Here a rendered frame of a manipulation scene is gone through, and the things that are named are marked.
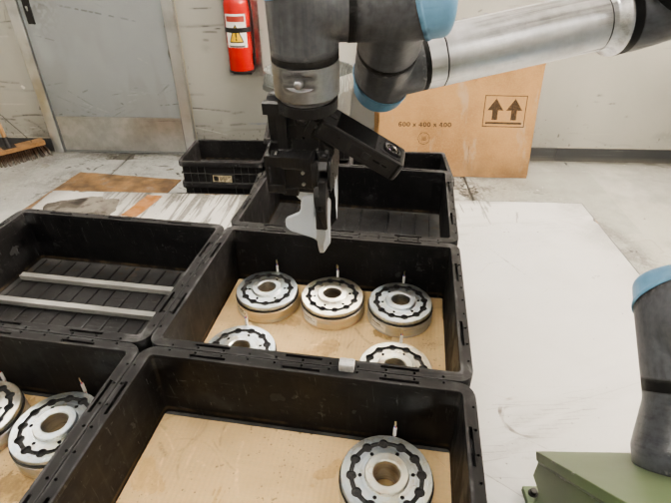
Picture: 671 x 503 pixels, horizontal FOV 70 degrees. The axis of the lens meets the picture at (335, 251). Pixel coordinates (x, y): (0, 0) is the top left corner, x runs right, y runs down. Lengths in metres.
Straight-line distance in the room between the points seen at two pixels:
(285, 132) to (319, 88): 0.08
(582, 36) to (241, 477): 0.68
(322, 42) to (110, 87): 3.36
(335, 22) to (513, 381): 0.66
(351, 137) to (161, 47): 3.10
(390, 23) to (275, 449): 0.50
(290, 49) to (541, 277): 0.84
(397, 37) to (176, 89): 3.15
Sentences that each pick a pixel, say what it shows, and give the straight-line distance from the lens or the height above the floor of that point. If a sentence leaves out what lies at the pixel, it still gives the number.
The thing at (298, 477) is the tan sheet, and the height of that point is 0.83.
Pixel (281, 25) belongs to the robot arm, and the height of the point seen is 1.28.
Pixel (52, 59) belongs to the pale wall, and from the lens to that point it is 3.98.
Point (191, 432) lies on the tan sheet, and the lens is 0.67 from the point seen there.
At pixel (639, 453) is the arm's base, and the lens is 0.69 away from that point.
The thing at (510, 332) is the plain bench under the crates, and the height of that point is 0.70.
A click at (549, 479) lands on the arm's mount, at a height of 0.79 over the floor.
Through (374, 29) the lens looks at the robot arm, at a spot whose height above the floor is 1.28.
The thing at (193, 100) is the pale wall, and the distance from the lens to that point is 3.67.
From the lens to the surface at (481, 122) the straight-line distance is 3.37.
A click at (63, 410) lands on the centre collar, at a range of 0.70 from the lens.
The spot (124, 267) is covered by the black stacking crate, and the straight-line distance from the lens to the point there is 0.99.
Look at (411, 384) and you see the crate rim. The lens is 0.57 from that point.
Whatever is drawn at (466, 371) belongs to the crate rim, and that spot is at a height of 0.93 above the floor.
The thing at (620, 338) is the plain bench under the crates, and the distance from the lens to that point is 1.10.
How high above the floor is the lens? 1.35
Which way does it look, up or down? 33 degrees down
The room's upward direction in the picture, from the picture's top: straight up
